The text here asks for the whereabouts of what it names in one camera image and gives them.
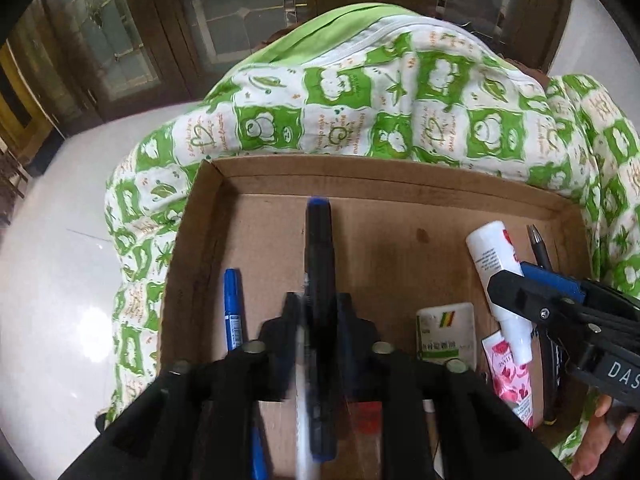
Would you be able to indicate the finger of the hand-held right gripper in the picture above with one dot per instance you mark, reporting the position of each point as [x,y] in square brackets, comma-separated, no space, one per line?
[550,282]
[525,300]

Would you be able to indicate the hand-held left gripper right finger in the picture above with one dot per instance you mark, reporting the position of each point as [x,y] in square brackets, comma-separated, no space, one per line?
[350,340]

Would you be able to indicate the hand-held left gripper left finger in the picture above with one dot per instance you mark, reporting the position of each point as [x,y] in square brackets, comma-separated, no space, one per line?
[280,350]

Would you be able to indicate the black pen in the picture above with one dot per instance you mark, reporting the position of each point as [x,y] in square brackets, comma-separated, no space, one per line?
[539,250]

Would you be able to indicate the black white comb brush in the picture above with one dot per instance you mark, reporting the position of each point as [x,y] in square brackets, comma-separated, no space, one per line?
[552,375]

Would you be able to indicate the white red glue tube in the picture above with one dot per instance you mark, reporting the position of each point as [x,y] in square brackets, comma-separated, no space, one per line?
[487,250]

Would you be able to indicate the blue marker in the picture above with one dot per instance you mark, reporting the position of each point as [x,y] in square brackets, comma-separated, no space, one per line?
[232,295]

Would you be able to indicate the clear case with red insert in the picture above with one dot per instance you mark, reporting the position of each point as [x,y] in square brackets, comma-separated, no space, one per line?
[367,417]

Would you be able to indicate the pink flowered tube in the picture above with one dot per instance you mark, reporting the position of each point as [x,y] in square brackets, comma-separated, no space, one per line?
[510,380]

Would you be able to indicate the white green-label bottle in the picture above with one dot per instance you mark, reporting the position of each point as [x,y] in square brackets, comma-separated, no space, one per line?
[445,330]

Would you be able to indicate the black blue-tipped marker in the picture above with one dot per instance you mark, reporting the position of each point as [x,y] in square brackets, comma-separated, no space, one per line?
[319,250]

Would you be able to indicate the shallow cardboard tray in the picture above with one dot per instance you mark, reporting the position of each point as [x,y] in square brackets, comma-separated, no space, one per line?
[400,240]

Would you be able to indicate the person's right hand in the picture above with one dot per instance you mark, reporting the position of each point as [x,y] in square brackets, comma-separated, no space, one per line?
[595,440]

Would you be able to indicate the green printed blanket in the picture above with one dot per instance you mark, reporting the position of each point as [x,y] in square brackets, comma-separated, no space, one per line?
[350,100]

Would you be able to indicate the wooden glass door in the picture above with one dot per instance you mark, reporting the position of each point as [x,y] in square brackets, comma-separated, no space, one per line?
[110,35]
[500,5]
[250,10]

